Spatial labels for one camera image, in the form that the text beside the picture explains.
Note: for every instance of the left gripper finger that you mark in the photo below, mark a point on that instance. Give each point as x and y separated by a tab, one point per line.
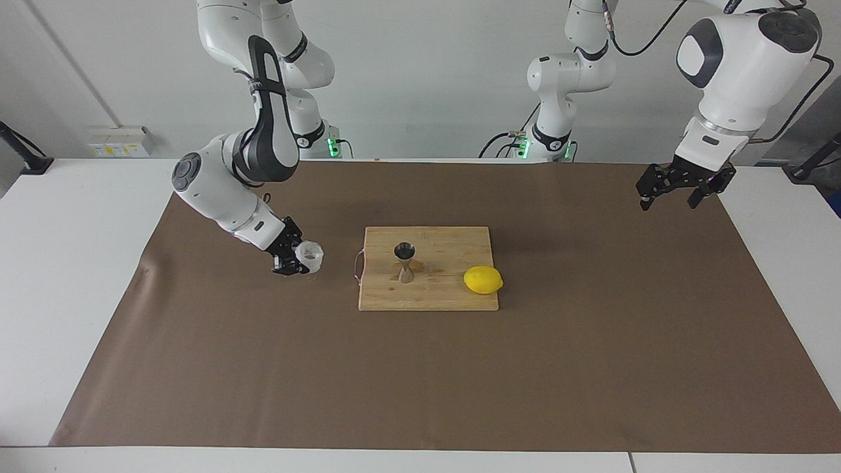
721	186
649	185

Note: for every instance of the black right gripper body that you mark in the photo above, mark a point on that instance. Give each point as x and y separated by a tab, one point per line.
281	243

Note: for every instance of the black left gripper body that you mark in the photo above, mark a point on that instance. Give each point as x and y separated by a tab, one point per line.
698	176

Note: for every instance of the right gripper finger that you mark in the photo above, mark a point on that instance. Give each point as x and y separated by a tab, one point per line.
289	268
297	238

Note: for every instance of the small clear glass cup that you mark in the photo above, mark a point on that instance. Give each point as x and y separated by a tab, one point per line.
310	257

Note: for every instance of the steel double jigger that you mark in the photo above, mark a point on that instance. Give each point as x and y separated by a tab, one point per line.
404	251

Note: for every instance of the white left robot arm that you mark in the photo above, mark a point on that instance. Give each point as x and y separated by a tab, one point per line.
742	72

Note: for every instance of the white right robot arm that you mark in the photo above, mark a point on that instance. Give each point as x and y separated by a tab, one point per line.
217	190

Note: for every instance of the brown paper table mat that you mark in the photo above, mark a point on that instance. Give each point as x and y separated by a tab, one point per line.
263	368

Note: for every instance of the wooden cutting board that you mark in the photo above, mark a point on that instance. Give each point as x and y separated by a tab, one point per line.
447	295

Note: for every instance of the yellow lemon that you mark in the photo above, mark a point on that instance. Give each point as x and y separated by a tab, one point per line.
483	280

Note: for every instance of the black camera stand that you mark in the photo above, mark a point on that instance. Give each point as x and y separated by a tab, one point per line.
805	172
33	164

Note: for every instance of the white wall socket box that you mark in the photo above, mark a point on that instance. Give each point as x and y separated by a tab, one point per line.
118	141

